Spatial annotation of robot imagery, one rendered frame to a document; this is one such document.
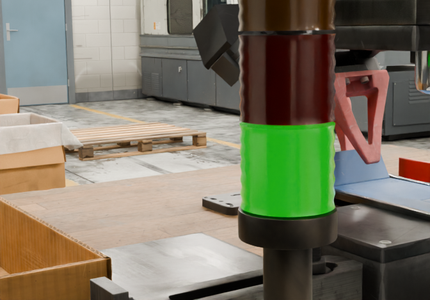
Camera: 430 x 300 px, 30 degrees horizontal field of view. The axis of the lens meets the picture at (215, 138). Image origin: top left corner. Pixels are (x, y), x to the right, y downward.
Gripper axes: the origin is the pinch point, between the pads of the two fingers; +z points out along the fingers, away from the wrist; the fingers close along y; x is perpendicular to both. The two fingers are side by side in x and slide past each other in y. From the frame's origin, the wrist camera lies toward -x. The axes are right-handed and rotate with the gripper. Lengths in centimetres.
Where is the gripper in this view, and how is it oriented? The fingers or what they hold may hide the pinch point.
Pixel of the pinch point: (358, 160)
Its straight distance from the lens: 68.6
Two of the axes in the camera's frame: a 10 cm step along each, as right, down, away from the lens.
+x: 8.4, -1.1, 5.3
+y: 4.5, -3.8, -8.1
